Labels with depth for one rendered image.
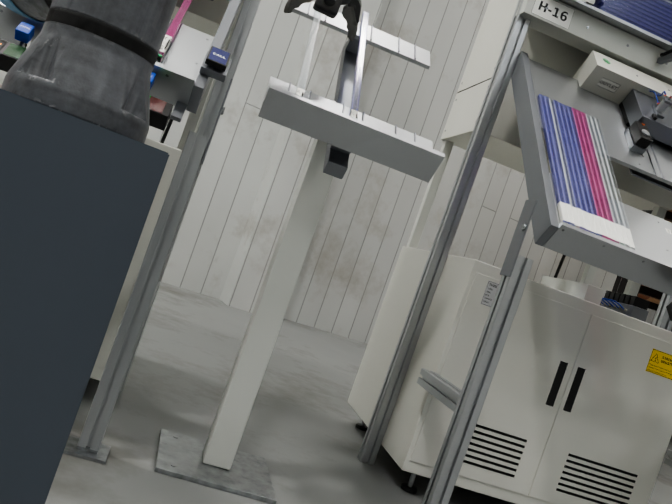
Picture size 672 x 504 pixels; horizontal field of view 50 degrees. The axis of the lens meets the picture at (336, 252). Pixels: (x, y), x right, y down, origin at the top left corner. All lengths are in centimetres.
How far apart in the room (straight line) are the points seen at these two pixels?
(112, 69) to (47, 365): 30
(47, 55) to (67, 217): 16
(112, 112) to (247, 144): 394
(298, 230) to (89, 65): 83
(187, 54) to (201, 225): 320
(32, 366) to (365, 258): 439
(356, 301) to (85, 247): 441
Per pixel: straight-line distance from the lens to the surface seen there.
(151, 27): 80
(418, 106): 520
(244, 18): 197
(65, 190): 74
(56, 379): 77
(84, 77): 76
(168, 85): 141
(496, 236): 563
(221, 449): 158
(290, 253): 151
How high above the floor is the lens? 51
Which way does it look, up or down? level
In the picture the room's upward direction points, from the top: 20 degrees clockwise
